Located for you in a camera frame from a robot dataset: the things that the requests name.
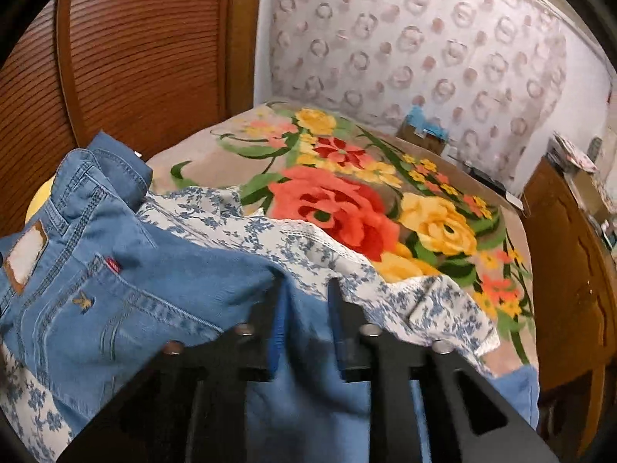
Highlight yellow plush toy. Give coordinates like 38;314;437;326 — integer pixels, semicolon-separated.
24;176;56;223

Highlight blue floral white pillow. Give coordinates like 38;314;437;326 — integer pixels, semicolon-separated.
0;186;502;463

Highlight stack of magazines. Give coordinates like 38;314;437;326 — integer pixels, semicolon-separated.
550;132;601;174

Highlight circle patterned sheer curtain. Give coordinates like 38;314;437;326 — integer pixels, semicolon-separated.
263;0;570;194

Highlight cardboard box with blue items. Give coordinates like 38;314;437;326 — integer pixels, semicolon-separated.
395;106;454;155

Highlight open cardboard box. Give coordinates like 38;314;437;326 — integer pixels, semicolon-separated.
569;169;614;225

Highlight long wooden cabinet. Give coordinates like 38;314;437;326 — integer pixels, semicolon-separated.
523;154;617;444

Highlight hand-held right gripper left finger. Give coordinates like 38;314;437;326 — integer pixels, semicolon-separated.
55;277;291;463

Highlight wooden louvered wardrobe door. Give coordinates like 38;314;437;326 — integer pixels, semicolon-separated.
0;0;263;237

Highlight blue denim pants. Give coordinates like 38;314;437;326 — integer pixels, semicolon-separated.
0;130;541;463

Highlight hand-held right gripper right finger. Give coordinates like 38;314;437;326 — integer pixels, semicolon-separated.
328;277;560;463

